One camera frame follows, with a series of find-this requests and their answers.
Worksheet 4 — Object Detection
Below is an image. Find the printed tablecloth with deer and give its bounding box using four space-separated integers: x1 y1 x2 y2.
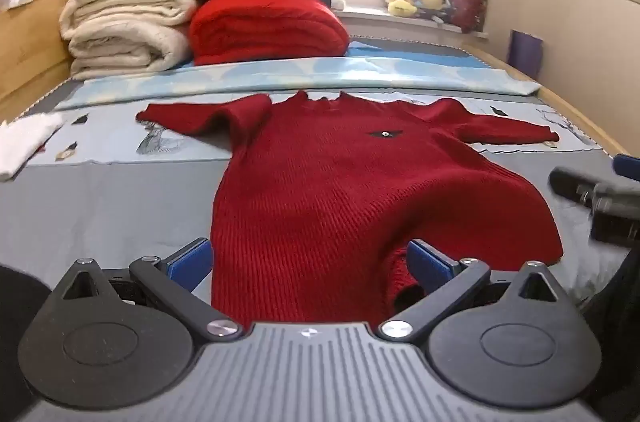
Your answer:
0 0 640 159

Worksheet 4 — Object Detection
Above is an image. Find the dark cloth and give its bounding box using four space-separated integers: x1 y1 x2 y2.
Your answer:
582 247 640 403

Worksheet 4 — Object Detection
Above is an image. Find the grey printed bed sheet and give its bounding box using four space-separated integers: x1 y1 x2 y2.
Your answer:
0 82 640 338

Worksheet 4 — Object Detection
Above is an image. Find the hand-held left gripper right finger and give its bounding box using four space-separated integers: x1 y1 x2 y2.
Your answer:
377 240 568 345

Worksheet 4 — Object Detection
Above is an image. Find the white cloth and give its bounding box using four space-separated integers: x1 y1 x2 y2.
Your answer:
0 111 67 182

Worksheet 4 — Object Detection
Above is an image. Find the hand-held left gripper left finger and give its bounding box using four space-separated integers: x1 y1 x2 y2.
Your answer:
50 238 244 344

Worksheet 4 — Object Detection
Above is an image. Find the dark red knitted sweater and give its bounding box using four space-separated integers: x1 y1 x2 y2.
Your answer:
136 90 565 325

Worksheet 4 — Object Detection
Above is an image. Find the folded bright red blanket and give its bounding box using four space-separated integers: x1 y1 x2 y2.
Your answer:
188 0 350 66

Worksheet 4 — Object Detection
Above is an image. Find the dark red cushion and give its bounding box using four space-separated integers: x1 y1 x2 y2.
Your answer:
449 0 489 34

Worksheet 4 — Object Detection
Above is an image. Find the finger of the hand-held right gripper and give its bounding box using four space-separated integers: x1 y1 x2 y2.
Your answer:
548 166 608 209

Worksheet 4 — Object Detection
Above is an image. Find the folded cream blanket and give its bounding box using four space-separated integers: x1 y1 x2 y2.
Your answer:
59 0 200 80

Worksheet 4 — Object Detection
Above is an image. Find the folded light blue quilt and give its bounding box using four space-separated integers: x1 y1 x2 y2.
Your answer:
54 40 544 111

